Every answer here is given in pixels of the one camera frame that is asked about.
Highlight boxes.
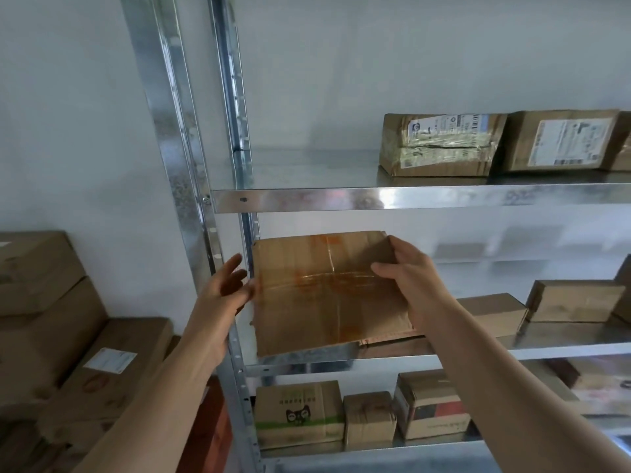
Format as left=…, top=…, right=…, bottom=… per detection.
left=254, top=256, right=631, bottom=451

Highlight person's right forearm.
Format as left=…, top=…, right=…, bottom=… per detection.
left=419, top=300, right=631, bottom=473

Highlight long box red print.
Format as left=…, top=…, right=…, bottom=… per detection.
left=609, top=111, right=631, bottom=172

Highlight metal shelving rack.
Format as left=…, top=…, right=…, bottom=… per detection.
left=120, top=0, right=631, bottom=473

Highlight box labelled 5288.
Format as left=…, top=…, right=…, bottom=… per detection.
left=250, top=231, right=415, bottom=359

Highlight box labelled 507 N705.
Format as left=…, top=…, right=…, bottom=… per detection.
left=502, top=109, right=622, bottom=173

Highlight person's left forearm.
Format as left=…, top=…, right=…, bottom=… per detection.
left=74, top=339, right=227, bottom=473

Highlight person's left hand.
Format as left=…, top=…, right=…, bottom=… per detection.
left=179, top=253, right=256, bottom=376

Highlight stack of cartons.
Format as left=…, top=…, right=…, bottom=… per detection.
left=0, top=231, right=181, bottom=473

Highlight person's right hand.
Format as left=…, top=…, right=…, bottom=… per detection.
left=370, top=235, right=460, bottom=336

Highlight small tape-wrapped cardboard box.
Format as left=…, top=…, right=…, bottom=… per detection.
left=378, top=112, right=509, bottom=178

